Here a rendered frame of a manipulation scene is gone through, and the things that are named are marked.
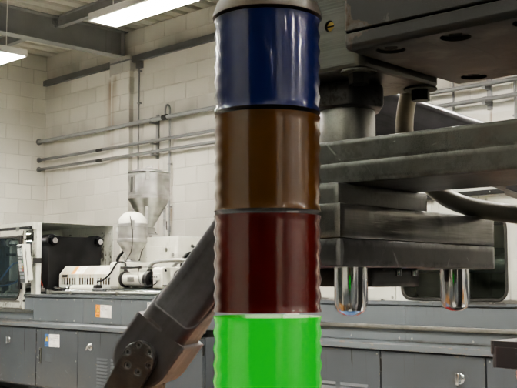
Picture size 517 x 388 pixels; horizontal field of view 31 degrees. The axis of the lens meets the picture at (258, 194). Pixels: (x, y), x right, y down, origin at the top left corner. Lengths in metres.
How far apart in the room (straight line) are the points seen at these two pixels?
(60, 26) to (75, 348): 4.15
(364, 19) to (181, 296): 0.48
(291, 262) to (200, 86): 10.46
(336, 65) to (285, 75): 0.26
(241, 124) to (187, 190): 10.43
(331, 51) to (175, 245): 8.13
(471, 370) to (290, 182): 5.58
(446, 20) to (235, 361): 0.27
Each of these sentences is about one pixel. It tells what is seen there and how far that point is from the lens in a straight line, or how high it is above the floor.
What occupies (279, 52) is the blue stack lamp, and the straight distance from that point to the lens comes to 0.32.
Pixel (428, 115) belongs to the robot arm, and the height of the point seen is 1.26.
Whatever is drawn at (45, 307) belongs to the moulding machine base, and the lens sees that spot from 9.34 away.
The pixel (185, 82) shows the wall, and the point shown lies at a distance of 10.99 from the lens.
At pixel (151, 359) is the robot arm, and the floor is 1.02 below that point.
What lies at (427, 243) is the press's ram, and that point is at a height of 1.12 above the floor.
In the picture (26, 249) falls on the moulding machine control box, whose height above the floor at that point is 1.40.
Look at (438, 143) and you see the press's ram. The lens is 0.54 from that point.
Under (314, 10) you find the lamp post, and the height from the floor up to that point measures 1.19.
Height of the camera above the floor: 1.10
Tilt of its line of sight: 5 degrees up
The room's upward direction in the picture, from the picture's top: straight up
